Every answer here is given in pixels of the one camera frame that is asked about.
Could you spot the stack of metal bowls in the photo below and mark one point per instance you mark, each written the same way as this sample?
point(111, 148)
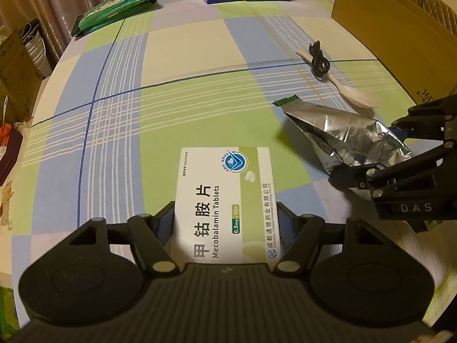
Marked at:
point(35, 50)

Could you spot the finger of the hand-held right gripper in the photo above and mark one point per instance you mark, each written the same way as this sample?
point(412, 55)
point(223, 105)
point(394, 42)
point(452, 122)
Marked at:
point(357, 178)
point(428, 121)

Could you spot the white medicine tablet box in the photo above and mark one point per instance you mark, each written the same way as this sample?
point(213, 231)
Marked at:
point(221, 203)

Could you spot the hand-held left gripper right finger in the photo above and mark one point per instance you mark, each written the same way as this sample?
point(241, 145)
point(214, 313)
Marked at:
point(287, 223)

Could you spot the dark red box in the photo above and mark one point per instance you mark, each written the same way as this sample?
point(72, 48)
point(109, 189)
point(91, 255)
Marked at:
point(10, 153)

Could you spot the green wrapped packet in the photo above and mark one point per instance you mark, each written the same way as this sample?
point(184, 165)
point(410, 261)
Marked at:
point(114, 9)

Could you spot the small brown cardboard box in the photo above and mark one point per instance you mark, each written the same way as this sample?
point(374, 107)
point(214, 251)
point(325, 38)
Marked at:
point(16, 78)

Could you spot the large cardboard box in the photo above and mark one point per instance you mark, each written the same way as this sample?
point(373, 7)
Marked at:
point(385, 25)

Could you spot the small orange object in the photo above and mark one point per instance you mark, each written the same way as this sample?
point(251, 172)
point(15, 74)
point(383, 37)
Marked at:
point(3, 134)

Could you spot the checked tablecloth desktop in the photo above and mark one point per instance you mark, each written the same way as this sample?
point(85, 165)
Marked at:
point(117, 132)

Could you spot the thin metal utensil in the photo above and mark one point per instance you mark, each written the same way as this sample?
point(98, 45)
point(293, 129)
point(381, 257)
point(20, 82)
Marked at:
point(5, 110)

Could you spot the cream plastic spoon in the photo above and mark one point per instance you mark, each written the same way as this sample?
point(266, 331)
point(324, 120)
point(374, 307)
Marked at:
point(357, 98)

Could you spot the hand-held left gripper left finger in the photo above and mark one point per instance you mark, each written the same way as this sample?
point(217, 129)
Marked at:
point(162, 219)

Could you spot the green and silver foil pouch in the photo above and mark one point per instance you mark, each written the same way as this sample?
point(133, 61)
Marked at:
point(339, 132)

